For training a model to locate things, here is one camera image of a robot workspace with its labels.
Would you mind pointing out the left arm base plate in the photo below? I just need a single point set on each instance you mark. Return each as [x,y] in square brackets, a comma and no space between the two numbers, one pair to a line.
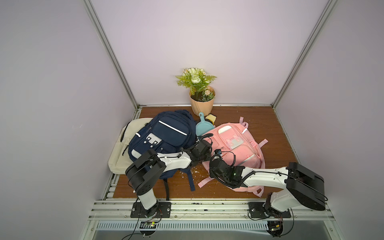
[159,210]

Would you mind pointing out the artificial green flowering plant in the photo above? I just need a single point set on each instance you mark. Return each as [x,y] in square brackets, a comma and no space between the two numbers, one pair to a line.
[198,82]

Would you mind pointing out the beige plant pot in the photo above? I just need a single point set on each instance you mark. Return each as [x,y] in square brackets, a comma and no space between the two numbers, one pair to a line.
[203,107]

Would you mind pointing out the cream white backpack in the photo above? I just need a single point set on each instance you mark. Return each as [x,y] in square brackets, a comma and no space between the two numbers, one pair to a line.
[119,160]

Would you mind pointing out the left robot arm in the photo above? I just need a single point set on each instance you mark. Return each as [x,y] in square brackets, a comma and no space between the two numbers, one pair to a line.
[152,166]

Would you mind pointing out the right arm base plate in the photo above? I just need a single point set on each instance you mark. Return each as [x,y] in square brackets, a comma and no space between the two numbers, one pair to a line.
[259,210]

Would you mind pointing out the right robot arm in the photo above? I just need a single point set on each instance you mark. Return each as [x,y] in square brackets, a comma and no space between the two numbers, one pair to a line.
[298,185]

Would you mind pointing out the yellow sponge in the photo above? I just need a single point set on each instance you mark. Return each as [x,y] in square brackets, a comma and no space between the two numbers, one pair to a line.
[211,118]

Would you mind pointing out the pink backpack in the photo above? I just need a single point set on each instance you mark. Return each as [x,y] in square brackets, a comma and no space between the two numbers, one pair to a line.
[237,139]

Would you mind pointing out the teal plastic paddle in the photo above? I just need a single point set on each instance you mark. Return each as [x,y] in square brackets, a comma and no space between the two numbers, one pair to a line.
[204,125]

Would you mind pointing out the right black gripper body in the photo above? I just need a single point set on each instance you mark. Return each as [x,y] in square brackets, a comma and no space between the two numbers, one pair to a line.
[217,165]

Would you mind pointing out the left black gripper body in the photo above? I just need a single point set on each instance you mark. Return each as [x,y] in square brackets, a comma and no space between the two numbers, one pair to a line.
[207,157]

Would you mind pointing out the aluminium front rail frame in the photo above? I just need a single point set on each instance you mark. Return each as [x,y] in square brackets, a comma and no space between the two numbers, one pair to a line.
[203,215]

